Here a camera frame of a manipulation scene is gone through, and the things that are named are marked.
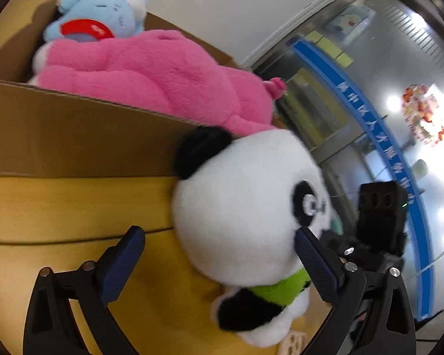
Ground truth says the blue banner strip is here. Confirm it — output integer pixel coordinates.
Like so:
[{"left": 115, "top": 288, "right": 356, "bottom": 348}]
[{"left": 288, "top": 37, "right": 436, "bottom": 319}]

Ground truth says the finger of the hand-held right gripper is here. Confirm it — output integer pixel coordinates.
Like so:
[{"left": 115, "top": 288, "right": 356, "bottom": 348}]
[{"left": 321, "top": 229, "right": 359, "bottom": 263}]

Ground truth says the blue plush toy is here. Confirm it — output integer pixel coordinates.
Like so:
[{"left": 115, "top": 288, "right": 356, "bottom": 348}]
[{"left": 42, "top": 0, "right": 149, "bottom": 42}]

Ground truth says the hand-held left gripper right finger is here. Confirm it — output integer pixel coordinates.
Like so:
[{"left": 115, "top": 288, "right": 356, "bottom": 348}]
[{"left": 295, "top": 226, "right": 417, "bottom": 355}]

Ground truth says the white cable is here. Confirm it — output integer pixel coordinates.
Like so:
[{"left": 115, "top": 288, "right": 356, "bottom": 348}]
[{"left": 405, "top": 225, "right": 444, "bottom": 279}]

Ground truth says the pink plush toy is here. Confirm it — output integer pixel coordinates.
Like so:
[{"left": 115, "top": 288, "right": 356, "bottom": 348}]
[{"left": 27, "top": 29, "right": 288, "bottom": 138}]

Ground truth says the pink phone case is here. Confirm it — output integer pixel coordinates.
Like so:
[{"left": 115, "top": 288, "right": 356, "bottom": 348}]
[{"left": 277, "top": 332, "right": 305, "bottom": 355}]

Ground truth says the panda plush toy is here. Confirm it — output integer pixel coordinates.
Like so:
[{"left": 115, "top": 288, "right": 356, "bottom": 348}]
[{"left": 171, "top": 126, "right": 334, "bottom": 349}]

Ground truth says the cardboard box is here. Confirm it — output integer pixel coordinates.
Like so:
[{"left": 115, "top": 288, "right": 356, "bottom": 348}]
[{"left": 0, "top": 0, "right": 245, "bottom": 179}]

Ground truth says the yellow shelf cabinet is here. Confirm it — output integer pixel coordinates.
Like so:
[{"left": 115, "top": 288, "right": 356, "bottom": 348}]
[{"left": 280, "top": 68, "right": 342, "bottom": 149}]

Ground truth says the red hanging decoration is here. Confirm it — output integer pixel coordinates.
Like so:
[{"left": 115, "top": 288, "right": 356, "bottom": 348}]
[{"left": 401, "top": 83, "right": 444, "bottom": 147}]

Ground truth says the cartoon poster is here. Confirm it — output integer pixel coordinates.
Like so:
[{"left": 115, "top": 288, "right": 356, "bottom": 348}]
[{"left": 325, "top": 5, "right": 375, "bottom": 44}]

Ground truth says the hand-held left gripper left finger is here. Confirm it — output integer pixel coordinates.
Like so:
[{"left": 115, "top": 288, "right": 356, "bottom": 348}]
[{"left": 23, "top": 225, "right": 146, "bottom": 355}]

